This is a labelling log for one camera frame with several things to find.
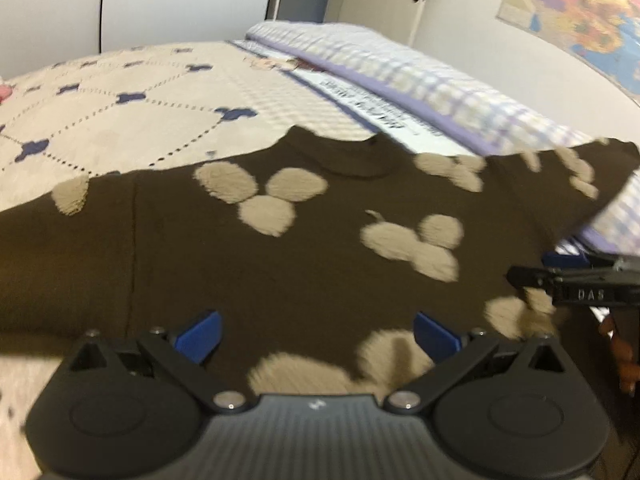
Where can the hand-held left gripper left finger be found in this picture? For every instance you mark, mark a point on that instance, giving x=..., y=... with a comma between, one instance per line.
x=200, y=334

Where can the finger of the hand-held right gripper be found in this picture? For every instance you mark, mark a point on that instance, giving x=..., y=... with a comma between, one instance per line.
x=570, y=261
x=532, y=278

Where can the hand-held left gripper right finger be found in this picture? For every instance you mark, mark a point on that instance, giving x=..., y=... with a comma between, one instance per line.
x=435, y=334

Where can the brown sweater with beige spots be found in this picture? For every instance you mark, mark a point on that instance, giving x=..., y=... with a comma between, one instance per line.
x=300, y=270

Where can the bear printed blanket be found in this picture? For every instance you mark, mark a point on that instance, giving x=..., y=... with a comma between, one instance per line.
x=125, y=110

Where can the purple plaid quilt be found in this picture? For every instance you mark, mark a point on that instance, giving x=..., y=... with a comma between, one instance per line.
x=400, y=65

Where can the pink cloth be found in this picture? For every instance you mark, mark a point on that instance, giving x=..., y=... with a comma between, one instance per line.
x=4, y=93

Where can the white door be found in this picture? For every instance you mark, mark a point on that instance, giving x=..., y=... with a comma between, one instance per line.
x=380, y=0

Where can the white and blue sliding wardrobe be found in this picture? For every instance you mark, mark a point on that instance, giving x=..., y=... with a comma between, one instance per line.
x=175, y=0

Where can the wall map poster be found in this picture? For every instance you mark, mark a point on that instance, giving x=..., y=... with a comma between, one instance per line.
x=575, y=5

